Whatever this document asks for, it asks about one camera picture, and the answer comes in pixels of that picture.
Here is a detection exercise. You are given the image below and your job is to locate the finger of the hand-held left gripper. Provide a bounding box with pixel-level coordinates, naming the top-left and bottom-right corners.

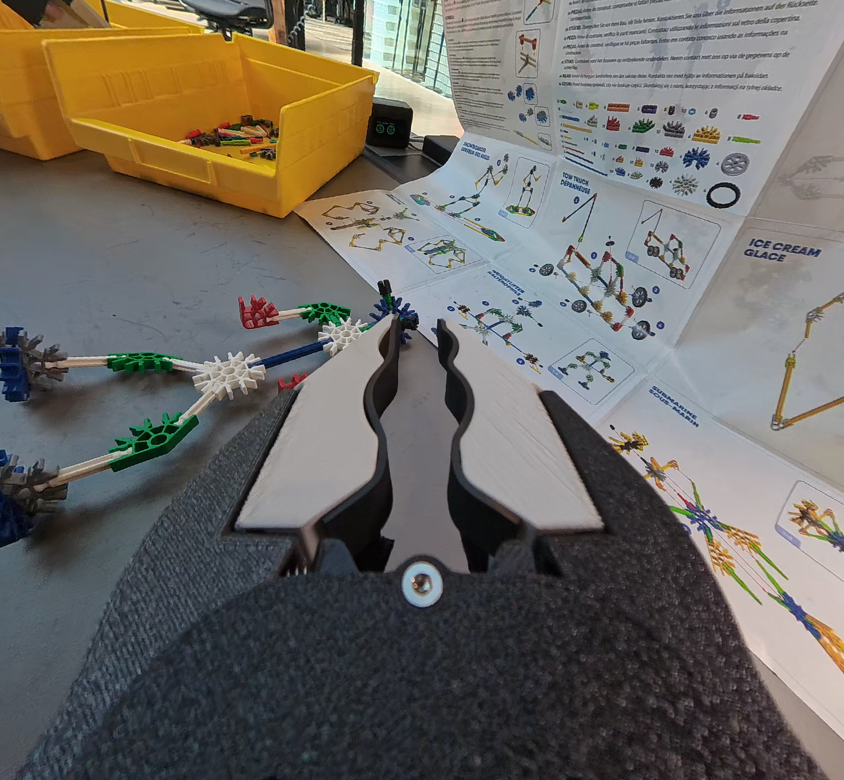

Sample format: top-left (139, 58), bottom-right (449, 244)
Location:
top-left (40, 0), bottom-right (112, 29)

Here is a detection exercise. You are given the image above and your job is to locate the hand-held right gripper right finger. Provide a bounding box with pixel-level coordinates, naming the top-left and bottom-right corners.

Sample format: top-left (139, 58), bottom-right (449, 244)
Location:
top-left (435, 318), bottom-right (605, 558)

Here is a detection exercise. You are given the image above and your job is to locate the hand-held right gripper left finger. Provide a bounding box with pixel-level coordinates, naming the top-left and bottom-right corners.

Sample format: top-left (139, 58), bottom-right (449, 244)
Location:
top-left (234, 315), bottom-right (403, 558)

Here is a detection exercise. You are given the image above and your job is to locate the yellow plastic bin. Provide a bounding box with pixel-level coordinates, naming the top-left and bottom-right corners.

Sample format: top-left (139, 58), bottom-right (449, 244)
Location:
top-left (43, 33), bottom-right (380, 219)
top-left (0, 0), bottom-right (205, 161)

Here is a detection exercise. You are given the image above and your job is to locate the construction toy figure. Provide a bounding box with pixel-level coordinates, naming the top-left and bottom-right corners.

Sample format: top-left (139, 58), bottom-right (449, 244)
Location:
top-left (40, 279), bottom-right (421, 504)

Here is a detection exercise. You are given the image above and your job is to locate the grey desk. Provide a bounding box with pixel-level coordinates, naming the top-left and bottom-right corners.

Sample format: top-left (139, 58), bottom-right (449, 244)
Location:
top-left (0, 147), bottom-right (844, 780)

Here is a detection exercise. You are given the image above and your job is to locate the pile of colourful toy pieces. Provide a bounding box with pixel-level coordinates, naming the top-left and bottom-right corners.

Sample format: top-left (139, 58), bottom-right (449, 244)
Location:
top-left (178, 115), bottom-right (281, 161)

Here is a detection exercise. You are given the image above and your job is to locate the folded instruction sheet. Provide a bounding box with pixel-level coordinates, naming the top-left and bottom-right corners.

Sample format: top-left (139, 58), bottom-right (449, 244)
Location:
top-left (295, 0), bottom-right (844, 735)

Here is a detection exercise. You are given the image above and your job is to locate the black flat mat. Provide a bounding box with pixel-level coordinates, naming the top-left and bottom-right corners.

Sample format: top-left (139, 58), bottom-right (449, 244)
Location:
top-left (366, 147), bottom-right (462, 186)

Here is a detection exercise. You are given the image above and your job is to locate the small black display device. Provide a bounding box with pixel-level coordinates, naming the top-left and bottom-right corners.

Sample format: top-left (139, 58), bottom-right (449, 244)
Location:
top-left (368, 99), bottom-right (414, 149)

